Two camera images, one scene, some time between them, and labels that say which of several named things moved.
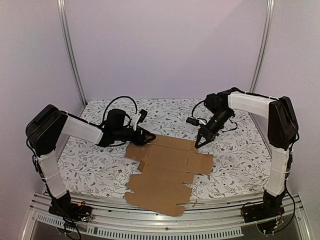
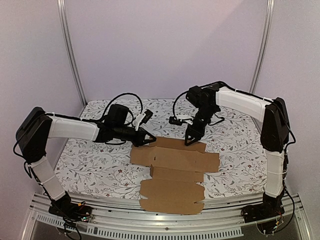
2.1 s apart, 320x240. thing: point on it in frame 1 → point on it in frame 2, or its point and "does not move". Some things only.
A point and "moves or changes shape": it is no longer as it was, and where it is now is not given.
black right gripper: x=208 y=130 → x=194 y=129
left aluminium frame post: x=60 y=4 does not move
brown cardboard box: x=167 y=164 moves or changes shape
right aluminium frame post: x=264 y=46 does not move
